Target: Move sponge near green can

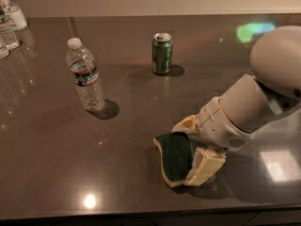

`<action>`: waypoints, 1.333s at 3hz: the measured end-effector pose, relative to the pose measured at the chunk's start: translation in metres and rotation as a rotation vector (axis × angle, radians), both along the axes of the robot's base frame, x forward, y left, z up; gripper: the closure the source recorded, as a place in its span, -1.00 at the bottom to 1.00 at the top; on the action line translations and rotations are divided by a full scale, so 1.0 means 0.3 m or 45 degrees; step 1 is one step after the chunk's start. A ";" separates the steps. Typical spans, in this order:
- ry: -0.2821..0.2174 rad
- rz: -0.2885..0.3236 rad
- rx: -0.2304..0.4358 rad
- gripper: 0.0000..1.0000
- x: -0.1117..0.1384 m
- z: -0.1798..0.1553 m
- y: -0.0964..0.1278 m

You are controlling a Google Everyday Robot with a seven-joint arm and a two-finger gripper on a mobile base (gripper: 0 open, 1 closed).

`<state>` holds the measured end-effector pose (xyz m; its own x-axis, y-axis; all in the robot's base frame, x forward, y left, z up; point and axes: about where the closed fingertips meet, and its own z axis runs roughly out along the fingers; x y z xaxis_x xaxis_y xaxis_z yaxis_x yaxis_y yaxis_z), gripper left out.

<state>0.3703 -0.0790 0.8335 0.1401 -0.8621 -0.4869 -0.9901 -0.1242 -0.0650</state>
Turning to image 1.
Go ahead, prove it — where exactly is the green and yellow sponge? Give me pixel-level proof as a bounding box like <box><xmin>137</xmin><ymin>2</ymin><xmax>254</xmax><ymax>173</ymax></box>
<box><xmin>153</xmin><ymin>132</ymin><xmax>193</xmax><ymax>188</ymax></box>

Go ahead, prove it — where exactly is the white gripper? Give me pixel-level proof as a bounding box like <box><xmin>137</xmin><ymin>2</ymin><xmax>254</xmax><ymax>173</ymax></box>
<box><xmin>172</xmin><ymin>97</ymin><xmax>254</xmax><ymax>186</ymax></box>

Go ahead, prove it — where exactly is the clear bottle at far left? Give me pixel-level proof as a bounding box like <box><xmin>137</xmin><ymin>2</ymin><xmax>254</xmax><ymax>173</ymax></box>
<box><xmin>0</xmin><ymin>40</ymin><xmax>9</xmax><ymax>58</ymax></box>

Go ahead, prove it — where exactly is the clear plastic water bottle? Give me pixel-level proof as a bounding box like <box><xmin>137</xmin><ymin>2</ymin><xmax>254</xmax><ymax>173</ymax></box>
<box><xmin>66</xmin><ymin>38</ymin><xmax>105</xmax><ymax>112</ymax></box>

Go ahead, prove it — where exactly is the white pump dispenser bottle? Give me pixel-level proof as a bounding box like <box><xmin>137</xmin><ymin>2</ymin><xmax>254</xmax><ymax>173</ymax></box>
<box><xmin>0</xmin><ymin>0</ymin><xmax>28</xmax><ymax>31</ymax></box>

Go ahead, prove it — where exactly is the green soda can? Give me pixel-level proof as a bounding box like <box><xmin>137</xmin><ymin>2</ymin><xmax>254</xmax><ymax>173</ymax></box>
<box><xmin>151</xmin><ymin>32</ymin><xmax>173</xmax><ymax>74</ymax></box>

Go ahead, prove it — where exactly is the water bottle at left edge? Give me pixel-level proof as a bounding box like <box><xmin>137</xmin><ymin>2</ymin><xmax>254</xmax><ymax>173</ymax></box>
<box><xmin>0</xmin><ymin>6</ymin><xmax>20</xmax><ymax>50</ymax></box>

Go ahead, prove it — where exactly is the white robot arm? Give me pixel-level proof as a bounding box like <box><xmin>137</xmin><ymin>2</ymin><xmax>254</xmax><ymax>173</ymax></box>
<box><xmin>173</xmin><ymin>25</ymin><xmax>301</xmax><ymax>186</ymax></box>

